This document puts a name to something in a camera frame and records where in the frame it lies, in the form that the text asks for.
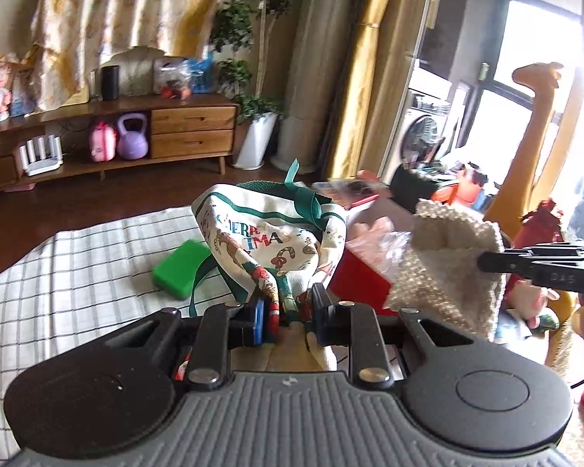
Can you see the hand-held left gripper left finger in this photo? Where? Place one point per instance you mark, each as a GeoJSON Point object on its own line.
{"type": "Point", "coordinates": [258, 322]}

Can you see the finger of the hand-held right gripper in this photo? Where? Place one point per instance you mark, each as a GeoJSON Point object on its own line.
{"type": "Point", "coordinates": [501, 262]}

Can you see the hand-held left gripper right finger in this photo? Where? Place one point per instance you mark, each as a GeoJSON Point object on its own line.
{"type": "Point", "coordinates": [322, 318]}

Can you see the red-edged cardboard box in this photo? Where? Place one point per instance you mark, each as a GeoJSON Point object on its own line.
{"type": "Point", "coordinates": [355, 272]}

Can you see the cream knitted cloth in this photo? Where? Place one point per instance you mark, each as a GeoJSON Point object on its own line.
{"type": "Point", "coordinates": [443, 262]}

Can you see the red plush toy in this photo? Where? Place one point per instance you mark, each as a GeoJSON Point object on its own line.
{"type": "Point", "coordinates": [540, 219]}

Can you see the green sponge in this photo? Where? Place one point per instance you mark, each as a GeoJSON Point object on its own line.
{"type": "Point", "coordinates": [180, 270]}

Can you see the tan giraffe toy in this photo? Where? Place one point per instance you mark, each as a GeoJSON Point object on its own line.
{"type": "Point", "coordinates": [525, 155]}

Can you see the dark green cosmetics organizer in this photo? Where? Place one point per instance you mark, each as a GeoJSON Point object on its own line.
{"type": "Point", "coordinates": [409, 189]}

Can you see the white washing machine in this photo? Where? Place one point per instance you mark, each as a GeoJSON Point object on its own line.
{"type": "Point", "coordinates": [423, 131]}

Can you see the potted plant in white pot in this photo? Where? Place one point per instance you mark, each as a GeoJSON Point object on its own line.
{"type": "Point", "coordinates": [258, 141]}

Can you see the white black checkered mat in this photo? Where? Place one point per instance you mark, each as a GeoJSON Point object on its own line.
{"type": "Point", "coordinates": [53, 301]}

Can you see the wooden drawer cabinet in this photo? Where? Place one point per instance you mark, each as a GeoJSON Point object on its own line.
{"type": "Point", "coordinates": [190, 121]}

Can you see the window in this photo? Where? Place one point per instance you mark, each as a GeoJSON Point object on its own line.
{"type": "Point", "coordinates": [525, 48]}

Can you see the purple kettlebell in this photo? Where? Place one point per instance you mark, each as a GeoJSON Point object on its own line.
{"type": "Point", "coordinates": [132, 143]}

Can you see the yellow curtain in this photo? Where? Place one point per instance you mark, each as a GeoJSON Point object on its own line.
{"type": "Point", "coordinates": [365, 82]}

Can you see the pink toy case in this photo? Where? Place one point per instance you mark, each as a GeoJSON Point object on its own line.
{"type": "Point", "coordinates": [101, 143]}

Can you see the blue plastic bag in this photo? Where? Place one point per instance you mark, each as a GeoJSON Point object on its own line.
{"type": "Point", "coordinates": [202, 75]}

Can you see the clear bag of fruit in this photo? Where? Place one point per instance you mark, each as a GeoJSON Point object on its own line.
{"type": "Point", "coordinates": [173, 78]}

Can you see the white tower air conditioner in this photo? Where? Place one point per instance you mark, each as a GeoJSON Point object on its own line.
{"type": "Point", "coordinates": [316, 58]}

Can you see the white router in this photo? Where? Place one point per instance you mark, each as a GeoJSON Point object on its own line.
{"type": "Point", "coordinates": [41, 160]}

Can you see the white shell-shaped ornament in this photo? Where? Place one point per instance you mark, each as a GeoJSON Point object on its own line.
{"type": "Point", "coordinates": [136, 70]}

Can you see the black cylinder speaker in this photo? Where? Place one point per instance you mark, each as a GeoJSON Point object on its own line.
{"type": "Point", "coordinates": [110, 82]}

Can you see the printed picture box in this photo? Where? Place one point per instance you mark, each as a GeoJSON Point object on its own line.
{"type": "Point", "coordinates": [23, 90]}

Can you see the cream floral curtain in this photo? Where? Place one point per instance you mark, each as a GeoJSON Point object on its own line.
{"type": "Point", "coordinates": [126, 9]}

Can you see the green wall sticker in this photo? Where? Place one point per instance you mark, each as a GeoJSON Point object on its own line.
{"type": "Point", "coordinates": [484, 70]}

